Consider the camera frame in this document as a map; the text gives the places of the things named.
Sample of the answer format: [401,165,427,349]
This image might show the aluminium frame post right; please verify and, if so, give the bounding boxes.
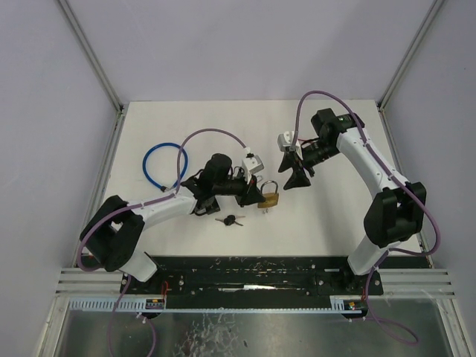
[377,0,447,112]

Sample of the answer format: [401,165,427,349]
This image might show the large brass padlock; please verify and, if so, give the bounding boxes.
[257,180,280,210]

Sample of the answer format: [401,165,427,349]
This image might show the red cable padlock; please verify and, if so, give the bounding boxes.
[298,138,317,145]

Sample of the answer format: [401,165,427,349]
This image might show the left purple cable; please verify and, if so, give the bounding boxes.
[76,128,250,357]

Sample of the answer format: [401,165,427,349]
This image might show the grey slotted cable duct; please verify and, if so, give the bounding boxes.
[68,297,364,318]

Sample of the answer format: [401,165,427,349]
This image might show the aluminium frame post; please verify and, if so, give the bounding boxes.
[55,0,124,112]
[377,0,447,112]

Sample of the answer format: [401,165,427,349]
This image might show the blue cable lock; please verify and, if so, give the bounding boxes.
[141,142,189,193]

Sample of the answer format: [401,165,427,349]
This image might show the purple cable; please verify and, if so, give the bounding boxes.
[293,89,442,347]
[76,128,250,357]

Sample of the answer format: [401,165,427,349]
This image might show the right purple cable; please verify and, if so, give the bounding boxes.
[293,89,442,347]

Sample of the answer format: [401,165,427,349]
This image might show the black-headed keys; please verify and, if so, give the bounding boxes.
[215,214,244,227]

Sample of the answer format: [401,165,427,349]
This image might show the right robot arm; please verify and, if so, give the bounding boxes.
[277,109,426,276]

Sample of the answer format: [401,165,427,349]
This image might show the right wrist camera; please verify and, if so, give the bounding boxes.
[277,131,301,152]

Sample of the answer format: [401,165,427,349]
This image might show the black padlock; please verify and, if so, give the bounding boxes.
[193,199,220,216]

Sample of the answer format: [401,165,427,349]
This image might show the aluminium frame post left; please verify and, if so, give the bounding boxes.
[55,0,124,112]

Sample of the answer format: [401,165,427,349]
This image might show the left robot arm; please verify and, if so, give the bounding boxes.
[80,153,265,283]

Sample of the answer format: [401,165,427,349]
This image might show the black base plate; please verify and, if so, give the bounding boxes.
[119,257,383,310]

